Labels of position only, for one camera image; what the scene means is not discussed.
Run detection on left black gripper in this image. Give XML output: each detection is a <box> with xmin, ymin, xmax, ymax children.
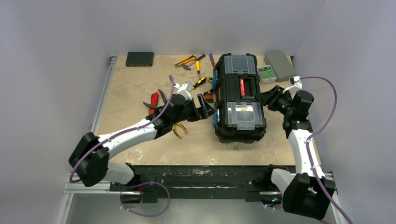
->
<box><xmin>171</xmin><ymin>94</ymin><xmax>216</xmax><ymax>125</ymax></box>

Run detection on black tool box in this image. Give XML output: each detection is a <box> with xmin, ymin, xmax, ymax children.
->
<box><xmin>212</xmin><ymin>53</ymin><xmax>267</xmax><ymax>144</ymax></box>

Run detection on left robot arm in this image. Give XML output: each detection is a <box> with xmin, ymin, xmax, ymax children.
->
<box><xmin>68</xmin><ymin>94</ymin><xmax>216</xmax><ymax>191</ymax></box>

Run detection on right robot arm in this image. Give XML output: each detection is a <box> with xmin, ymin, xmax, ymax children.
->
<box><xmin>255</xmin><ymin>85</ymin><xmax>335</xmax><ymax>220</ymax></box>

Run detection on green labelled small box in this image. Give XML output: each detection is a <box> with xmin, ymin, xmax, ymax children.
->
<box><xmin>257</xmin><ymin>65</ymin><xmax>277</xmax><ymax>85</ymax></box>

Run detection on yellow black long screwdriver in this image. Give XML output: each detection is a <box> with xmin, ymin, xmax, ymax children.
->
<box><xmin>192</xmin><ymin>77</ymin><xmax>207</xmax><ymax>89</ymax></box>

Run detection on grey plastic case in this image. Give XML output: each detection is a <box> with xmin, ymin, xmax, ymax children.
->
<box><xmin>264</xmin><ymin>50</ymin><xmax>297</xmax><ymax>82</ymax></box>

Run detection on yellow screwdriver top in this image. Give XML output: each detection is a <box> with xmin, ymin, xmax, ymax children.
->
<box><xmin>195</xmin><ymin>60</ymin><xmax>200</xmax><ymax>75</ymax></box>

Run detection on wire brush yellow handle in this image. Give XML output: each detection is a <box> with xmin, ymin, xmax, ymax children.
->
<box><xmin>203</xmin><ymin>90</ymin><xmax>214</xmax><ymax>103</ymax></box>

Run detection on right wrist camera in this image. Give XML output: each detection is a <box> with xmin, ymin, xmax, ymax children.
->
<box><xmin>283</xmin><ymin>76</ymin><xmax>302</xmax><ymax>95</ymax></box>

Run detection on yellow handled long pliers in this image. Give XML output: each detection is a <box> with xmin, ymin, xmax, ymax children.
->
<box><xmin>172</xmin><ymin>123</ymin><xmax>188</xmax><ymax>139</ymax></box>

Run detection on yellow handled pliers top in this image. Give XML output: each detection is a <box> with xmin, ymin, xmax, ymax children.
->
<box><xmin>175</xmin><ymin>55</ymin><xmax>196</xmax><ymax>67</ymax></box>

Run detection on red handled cutter pliers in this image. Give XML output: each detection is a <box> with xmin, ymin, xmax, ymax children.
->
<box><xmin>148</xmin><ymin>92</ymin><xmax>159</xmax><ymax>114</ymax></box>

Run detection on black network switch box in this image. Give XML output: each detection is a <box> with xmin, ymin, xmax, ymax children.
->
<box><xmin>125</xmin><ymin>52</ymin><xmax>154</xmax><ymax>67</ymax></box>

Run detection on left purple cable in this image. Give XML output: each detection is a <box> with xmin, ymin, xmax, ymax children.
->
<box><xmin>69</xmin><ymin>75</ymin><xmax>177</xmax><ymax>217</ymax></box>

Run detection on aluminium frame rail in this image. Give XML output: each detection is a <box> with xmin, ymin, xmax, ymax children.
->
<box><xmin>63</xmin><ymin>56</ymin><xmax>346</xmax><ymax>224</ymax></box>

